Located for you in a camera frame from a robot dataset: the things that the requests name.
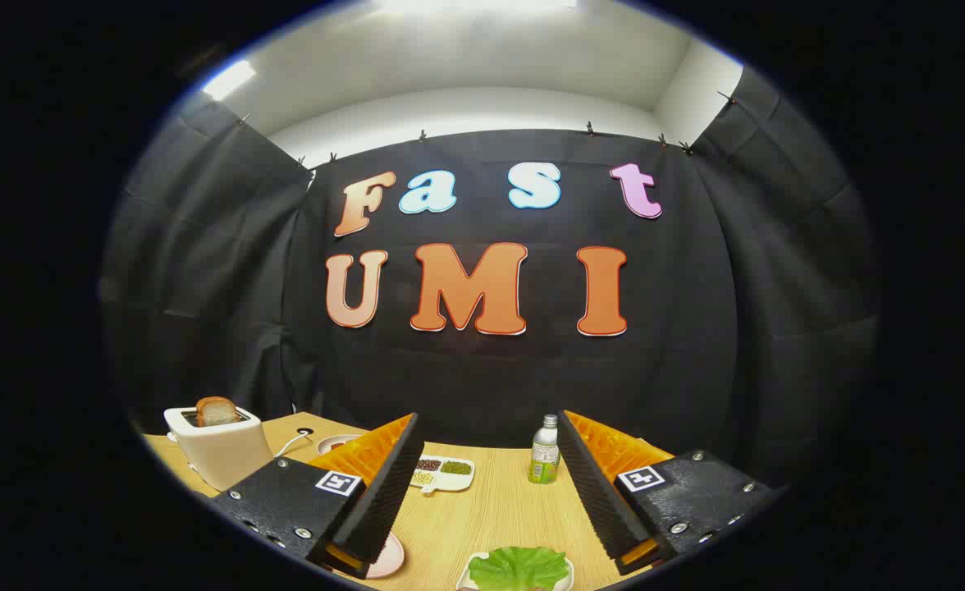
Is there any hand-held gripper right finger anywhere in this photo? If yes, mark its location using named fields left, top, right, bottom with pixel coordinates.
left=556, top=410, right=783, bottom=575

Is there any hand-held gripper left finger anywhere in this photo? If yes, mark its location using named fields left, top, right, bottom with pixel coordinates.
left=210, top=412, right=426, bottom=580

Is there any green lettuce leaf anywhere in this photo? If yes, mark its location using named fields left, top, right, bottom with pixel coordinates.
left=468, top=547, right=569, bottom=591

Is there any toasted bread slice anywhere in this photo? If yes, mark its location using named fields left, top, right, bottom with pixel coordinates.
left=196, top=396, right=241, bottom=428

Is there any green drink bottle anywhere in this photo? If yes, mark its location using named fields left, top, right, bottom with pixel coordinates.
left=528, top=415, right=562, bottom=484

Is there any white divided dish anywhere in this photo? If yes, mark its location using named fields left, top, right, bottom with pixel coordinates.
left=410, top=454, right=476, bottom=495

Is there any pink round plate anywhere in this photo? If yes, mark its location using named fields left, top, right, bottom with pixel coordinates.
left=365, top=532, right=405, bottom=580

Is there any white square plate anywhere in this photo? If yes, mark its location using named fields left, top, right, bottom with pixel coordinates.
left=456, top=552, right=575, bottom=591

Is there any black backdrop cloth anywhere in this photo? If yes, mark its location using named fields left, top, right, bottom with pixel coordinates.
left=98, top=66, right=881, bottom=485

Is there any white toaster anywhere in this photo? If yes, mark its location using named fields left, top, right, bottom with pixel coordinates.
left=162, top=405, right=274, bottom=492

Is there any rectangular ceiling light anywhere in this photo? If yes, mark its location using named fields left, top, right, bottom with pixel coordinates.
left=202, top=60, right=257, bottom=102
left=376, top=0, right=578, bottom=13

